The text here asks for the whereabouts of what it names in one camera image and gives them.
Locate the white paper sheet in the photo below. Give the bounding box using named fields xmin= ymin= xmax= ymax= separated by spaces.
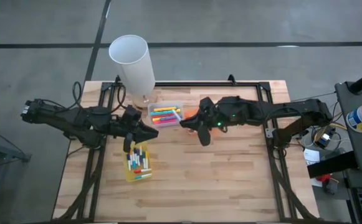
xmin=303 ymin=148 xmax=321 ymax=166

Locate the grey cart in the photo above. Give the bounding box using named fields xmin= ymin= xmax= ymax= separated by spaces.
xmin=334 ymin=80 xmax=362 ymax=174

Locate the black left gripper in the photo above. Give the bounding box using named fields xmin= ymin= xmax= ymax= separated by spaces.
xmin=115 ymin=119 xmax=159 ymax=153

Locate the yellow plastic bin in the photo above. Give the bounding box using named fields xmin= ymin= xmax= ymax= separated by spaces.
xmin=122 ymin=141 xmax=153 ymax=183

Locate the black stand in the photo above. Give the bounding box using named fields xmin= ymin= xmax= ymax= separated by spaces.
xmin=0 ymin=123 xmax=32 ymax=224

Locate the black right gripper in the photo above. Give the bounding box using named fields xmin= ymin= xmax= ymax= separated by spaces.
xmin=179 ymin=99 xmax=231 ymax=147

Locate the red object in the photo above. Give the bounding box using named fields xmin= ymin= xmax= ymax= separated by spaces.
xmin=316 ymin=173 xmax=333 ymax=184

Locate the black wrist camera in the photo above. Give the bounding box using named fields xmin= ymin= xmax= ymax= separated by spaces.
xmin=123 ymin=105 xmax=143 ymax=121
xmin=199 ymin=96 xmax=215 ymax=110

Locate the small power device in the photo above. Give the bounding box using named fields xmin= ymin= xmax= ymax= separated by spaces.
xmin=313 ymin=132 xmax=335 ymax=149

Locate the yellow cable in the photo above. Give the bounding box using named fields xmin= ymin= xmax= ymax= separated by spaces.
xmin=313 ymin=120 xmax=350 ymax=141

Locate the teal highlighter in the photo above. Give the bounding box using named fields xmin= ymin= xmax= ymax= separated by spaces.
xmin=150 ymin=110 xmax=178 ymax=116

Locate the black metal table frame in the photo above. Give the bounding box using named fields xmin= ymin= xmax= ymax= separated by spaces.
xmin=52 ymin=73 xmax=320 ymax=223

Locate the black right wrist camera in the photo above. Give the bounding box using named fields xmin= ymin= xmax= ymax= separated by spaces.
xmin=199 ymin=96 xmax=215 ymax=110

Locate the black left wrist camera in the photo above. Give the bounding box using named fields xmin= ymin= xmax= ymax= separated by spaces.
xmin=123 ymin=105 xmax=143 ymax=121

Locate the clear plastic bin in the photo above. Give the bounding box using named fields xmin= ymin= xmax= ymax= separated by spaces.
xmin=147 ymin=100 xmax=184 ymax=129

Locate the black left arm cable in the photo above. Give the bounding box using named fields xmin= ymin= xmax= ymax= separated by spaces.
xmin=70 ymin=80 xmax=128 ymax=110

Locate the black strap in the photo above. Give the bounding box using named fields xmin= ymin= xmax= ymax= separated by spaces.
xmin=307 ymin=150 xmax=360 ymax=179

